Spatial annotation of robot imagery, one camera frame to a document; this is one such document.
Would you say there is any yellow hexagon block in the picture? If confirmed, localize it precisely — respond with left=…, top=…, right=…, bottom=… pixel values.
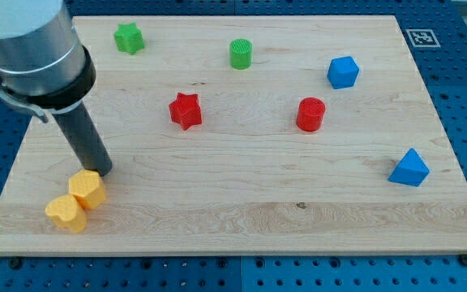
left=68, top=170, right=106, bottom=209

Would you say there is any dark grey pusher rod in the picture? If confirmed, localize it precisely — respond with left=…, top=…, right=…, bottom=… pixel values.
left=52, top=101, right=113, bottom=177

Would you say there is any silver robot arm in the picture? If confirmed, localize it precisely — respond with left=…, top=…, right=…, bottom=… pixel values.
left=0, top=0, right=96, bottom=122

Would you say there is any yellow heart block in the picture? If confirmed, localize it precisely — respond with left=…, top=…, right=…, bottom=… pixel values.
left=45, top=194, right=87, bottom=233

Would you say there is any wooden board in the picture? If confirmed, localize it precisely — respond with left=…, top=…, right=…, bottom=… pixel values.
left=0, top=15, right=467, bottom=256

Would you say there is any red star block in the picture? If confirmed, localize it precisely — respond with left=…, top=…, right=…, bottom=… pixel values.
left=169, top=92, right=202, bottom=131

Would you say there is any red cylinder block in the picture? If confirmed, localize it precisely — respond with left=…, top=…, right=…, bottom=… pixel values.
left=296, top=97, right=326, bottom=132

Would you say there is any green cylinder block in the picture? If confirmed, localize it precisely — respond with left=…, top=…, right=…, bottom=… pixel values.
left=229, top=39, right=252, bottom=70

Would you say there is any blue cube block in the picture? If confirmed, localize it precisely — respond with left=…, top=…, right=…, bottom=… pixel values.
left=327, top=56, right=359, bottom=89

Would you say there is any green star block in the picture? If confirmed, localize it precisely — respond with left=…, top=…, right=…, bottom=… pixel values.
left=114, top=23, right=145, bottom=54

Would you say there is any blue triangle block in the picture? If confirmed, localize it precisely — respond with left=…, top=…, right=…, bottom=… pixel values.
left=388, top=148, right=431, bottom=187

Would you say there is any white fiducial marker tag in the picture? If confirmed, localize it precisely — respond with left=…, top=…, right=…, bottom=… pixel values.
left=406, top=28, right=440, bottom=48

